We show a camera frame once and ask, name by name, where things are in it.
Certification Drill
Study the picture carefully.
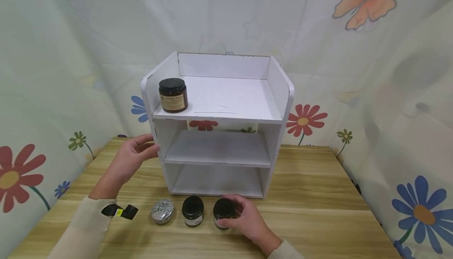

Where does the black wrist band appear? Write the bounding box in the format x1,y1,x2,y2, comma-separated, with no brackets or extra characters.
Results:
101,204,139,220

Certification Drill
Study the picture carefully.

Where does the black jar with white label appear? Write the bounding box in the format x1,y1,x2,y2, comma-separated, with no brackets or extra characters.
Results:
182,196,205,228

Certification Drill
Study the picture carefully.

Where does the person's left hand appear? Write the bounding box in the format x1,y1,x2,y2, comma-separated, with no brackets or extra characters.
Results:
105,134,160,187

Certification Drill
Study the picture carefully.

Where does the person's right forearm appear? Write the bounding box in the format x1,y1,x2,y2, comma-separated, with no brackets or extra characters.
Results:
254,235,306,259

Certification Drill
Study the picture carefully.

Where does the person's right hand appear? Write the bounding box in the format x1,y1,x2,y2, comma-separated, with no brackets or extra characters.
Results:
216,194,274,248

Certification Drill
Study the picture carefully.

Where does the person's left forearm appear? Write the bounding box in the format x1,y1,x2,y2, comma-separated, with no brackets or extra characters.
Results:
47,176,125,259

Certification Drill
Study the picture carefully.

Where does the silver embossed round tin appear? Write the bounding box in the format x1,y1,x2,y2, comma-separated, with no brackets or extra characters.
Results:
150,199,175,225

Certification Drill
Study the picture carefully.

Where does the white three-tier shelf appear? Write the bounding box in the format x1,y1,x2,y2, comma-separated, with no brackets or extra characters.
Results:
140,51,295,200

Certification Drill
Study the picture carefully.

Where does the brown jar with tan label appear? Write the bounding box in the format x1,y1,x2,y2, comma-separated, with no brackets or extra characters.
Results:
158,78,189,113

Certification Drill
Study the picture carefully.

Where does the black jar with dark lid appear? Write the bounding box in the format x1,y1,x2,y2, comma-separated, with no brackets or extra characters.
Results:
213,198,236,230

